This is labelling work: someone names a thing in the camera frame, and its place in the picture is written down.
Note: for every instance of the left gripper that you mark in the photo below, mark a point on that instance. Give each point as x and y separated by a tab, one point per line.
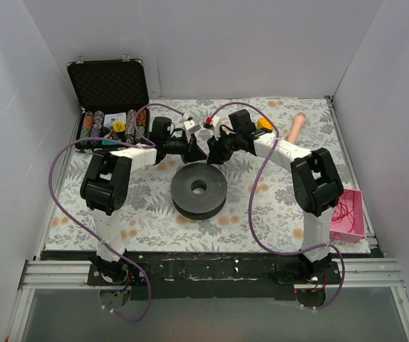
190	149

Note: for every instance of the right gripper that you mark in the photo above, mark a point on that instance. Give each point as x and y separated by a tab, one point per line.
219	149

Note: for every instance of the black cable spool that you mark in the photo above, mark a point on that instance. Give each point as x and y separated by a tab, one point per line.
198	191

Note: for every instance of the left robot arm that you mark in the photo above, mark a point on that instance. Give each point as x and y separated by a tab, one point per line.
105	185

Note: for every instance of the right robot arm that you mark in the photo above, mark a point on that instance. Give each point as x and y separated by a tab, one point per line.
316	182

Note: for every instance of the floral table mat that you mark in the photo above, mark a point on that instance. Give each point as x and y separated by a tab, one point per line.
260	212

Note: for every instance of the yellow toy brick tower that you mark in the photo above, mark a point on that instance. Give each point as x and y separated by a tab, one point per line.
263	123

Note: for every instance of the beige toy microphone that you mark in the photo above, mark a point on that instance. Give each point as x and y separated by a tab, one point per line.
298	123

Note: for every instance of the black poker chip case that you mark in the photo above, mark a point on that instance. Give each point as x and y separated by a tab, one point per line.
111	95

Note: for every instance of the black front base bar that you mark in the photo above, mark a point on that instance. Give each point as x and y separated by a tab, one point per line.
177	275

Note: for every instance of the pink plastic box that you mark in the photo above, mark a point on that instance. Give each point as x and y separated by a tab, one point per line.
347	223

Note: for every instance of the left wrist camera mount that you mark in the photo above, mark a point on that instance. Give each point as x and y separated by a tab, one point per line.
190	126

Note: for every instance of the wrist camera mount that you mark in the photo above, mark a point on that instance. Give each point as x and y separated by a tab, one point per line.
190	126
214	124

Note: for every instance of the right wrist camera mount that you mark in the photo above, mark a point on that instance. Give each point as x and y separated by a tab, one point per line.
214	124

